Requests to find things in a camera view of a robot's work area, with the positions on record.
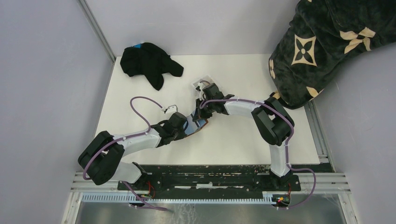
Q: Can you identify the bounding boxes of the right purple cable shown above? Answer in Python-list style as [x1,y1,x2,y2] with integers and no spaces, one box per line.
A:
[198,80,317,211]

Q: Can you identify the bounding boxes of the black patterned blanket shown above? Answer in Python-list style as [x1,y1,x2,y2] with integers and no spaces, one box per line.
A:
[269,0,396,109]

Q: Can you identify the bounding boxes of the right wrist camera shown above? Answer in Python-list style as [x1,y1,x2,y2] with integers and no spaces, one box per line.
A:
[193,81,205,92]

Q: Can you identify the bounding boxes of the aluminium rail frame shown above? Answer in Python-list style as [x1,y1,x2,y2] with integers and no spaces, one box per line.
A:
[61,99,358,224]

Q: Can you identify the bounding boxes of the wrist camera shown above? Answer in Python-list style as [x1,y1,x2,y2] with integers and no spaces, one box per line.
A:
[193,81,205,92]
[163,105,178,114]

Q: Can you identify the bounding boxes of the black cloth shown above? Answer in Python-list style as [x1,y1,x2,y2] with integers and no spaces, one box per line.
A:
[120,42,184,91]

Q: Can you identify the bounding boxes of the purple cable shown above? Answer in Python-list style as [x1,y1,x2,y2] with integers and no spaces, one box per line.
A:
[82,96,174,212]
[198,80,317,211]

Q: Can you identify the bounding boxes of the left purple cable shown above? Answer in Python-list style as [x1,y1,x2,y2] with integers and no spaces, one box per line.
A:
[82,96,174,212]

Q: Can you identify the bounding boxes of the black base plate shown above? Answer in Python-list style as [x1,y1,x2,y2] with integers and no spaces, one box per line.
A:
[117,164,331,199]

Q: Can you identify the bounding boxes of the brown leather card holder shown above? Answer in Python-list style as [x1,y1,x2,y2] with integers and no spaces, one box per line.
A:
[184,114,209,136]

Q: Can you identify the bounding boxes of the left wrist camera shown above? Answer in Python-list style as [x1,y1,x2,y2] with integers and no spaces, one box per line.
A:
[163,105,178,114]

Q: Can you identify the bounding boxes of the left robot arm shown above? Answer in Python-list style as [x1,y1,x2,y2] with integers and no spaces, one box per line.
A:
[78,112,188,190]

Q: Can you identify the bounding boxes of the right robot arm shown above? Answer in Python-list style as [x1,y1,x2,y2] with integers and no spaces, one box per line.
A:
[192,80,295,190]

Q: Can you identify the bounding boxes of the clear acrylic card box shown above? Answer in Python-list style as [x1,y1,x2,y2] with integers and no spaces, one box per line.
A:
[191,75,220,94]

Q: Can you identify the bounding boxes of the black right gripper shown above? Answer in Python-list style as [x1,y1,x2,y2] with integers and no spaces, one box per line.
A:
[193,98,215,122]

